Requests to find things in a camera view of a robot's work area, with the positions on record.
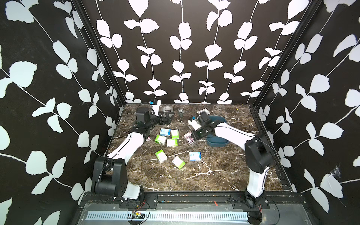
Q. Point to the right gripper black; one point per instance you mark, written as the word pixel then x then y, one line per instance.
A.
pixel 195 135

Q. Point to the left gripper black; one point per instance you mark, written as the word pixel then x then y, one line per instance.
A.
pixel 167 121

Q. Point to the blue Cinnamoroll tissue pack front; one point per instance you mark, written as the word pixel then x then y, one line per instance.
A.
pixel 195 156

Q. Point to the blue cinnamoroll tissue pack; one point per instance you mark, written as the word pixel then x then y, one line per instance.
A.
pixel 195 156
pixel 165 132

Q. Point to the green tissue pack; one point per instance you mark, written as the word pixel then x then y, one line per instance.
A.
pixel 172 143
pixel 178 162
pixel 161 156
pixel 160 139
pixel 175 134

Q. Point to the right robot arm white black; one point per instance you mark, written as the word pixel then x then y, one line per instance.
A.
pixel 258 154

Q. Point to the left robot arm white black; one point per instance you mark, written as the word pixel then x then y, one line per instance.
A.
pixel 110 176

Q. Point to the teal storage box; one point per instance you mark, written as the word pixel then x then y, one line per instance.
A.
pixel 215 141

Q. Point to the small white square box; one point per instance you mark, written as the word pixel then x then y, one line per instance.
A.
pixel 203 111

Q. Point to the clear tape roll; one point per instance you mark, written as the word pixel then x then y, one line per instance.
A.
pixel 167 108

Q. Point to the blue Cinnamoroll tissue pack back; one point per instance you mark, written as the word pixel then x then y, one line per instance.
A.
pixel 165 132

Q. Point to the green tissue pack back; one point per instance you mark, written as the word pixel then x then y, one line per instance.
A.
pixel 175 134

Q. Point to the green tissue pack left middle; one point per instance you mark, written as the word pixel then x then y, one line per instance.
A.
pixel 160 139

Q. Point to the green tissue pack centre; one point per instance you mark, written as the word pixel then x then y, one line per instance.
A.
pixel 172 143

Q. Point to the green tissue pack front left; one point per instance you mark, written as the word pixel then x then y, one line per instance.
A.
pixel 161 156

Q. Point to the white perforated strip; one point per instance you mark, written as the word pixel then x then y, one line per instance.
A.
pixel 191 216

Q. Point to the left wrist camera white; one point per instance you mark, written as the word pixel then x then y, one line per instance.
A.
pixel 155 104

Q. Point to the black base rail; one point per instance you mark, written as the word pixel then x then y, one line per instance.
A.
pixel 236 199

